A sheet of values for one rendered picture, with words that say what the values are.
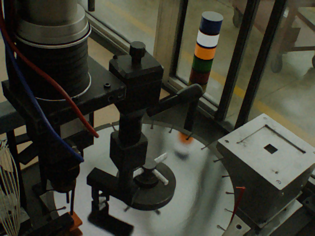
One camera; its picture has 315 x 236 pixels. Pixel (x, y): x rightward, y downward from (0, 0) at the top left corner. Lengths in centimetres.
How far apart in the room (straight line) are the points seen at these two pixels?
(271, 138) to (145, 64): 56
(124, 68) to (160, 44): 81
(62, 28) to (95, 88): 9
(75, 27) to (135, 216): 38
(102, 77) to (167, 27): 77
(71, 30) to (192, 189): 43
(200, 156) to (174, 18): 52
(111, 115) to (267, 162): 49
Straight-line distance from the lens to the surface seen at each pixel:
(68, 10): 38
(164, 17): 122
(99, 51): 145
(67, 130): 46
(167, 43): 123
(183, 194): 72
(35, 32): 38
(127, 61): 47
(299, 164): 93
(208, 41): 84
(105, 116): 115
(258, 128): 98
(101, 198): 68
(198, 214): 70
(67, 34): 38
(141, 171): 68
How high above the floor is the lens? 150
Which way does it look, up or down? 40 degrees down
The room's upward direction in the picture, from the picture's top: 9 degrees clockwise
